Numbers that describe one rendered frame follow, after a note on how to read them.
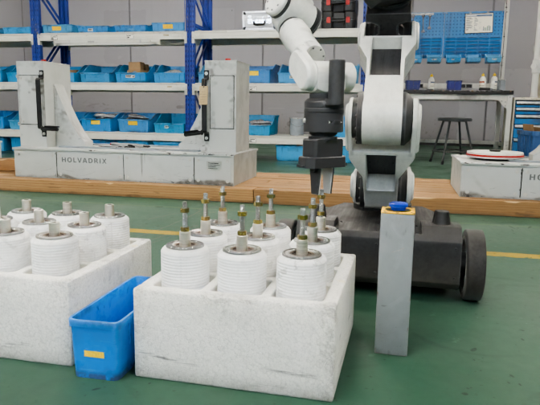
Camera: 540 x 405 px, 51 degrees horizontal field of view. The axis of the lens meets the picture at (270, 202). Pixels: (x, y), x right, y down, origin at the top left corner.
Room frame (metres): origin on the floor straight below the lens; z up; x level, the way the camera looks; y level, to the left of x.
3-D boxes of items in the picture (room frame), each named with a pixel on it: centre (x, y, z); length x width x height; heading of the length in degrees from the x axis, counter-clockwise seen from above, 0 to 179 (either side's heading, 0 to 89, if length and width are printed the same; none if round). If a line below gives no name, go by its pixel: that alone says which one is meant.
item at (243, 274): (1.07, 0.05, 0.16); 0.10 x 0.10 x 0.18
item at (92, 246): (1.28, 0.43, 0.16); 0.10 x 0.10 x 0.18
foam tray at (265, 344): (1.18, 0.03, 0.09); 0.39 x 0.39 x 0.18; 76
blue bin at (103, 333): (1.16, 0.30, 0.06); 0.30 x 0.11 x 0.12; 168
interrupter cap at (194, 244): (1.09, 0.17, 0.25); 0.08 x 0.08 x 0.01
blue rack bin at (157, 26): (6.39, 1.06, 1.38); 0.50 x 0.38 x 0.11; 169
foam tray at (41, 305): (1.31, 0.54, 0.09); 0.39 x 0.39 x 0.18; 77
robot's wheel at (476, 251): (1.54, -0.57, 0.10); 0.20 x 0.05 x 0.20; 167
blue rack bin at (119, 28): (6.47, 1.47, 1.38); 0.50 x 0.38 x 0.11; 169
